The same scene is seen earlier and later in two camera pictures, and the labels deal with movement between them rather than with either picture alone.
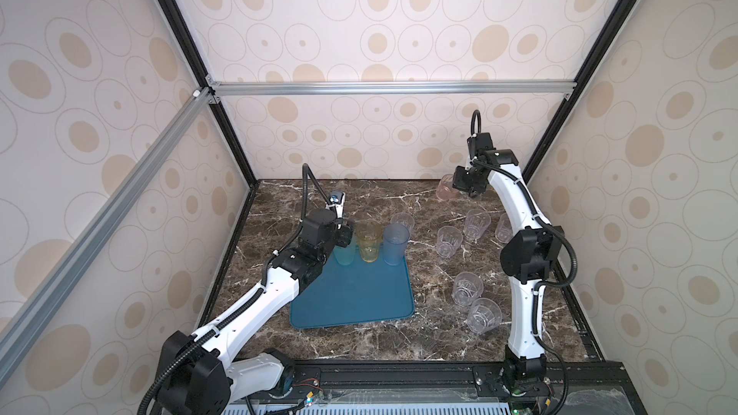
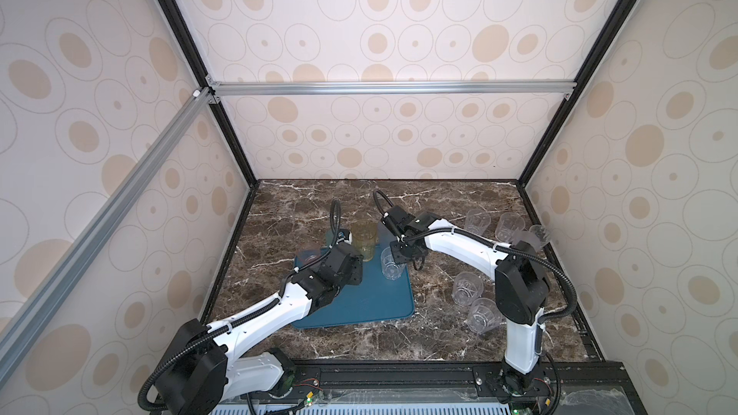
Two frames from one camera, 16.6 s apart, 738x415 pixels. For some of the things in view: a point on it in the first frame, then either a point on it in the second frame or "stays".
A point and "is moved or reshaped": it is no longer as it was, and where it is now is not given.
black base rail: (589, 387) stays
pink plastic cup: (445, 189) is moved or reshaped
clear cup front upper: (467, 287) stays
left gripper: (346, 234) to (356, 271)
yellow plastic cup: (368, 236) stays
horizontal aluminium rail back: (544, 88) stays
